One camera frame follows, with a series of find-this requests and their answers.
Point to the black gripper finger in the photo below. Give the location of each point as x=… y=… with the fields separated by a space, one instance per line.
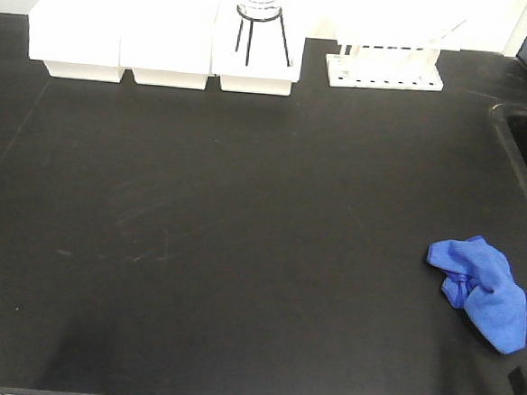
x=524 y=383

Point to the blue cloth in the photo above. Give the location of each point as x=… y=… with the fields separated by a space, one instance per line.
x=479 y=280

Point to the white test tube rack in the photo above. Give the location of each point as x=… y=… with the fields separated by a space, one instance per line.
x=398 y=56

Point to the white bin right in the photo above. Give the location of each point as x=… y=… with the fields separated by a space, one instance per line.
x=267 y=73

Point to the white bin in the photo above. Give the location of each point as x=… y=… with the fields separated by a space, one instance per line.
x=77 y=39
x=169 y=42
x=267 y=73

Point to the clear glass dish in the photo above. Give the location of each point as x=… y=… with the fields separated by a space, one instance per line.
x=260 y=3

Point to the white bin middle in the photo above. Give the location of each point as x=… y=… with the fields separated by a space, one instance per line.
x=169 y=42

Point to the white bin left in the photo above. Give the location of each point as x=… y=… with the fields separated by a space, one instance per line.
x=77 y=39

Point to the black wire tripod stand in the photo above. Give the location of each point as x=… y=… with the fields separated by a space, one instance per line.
x=262 y=21

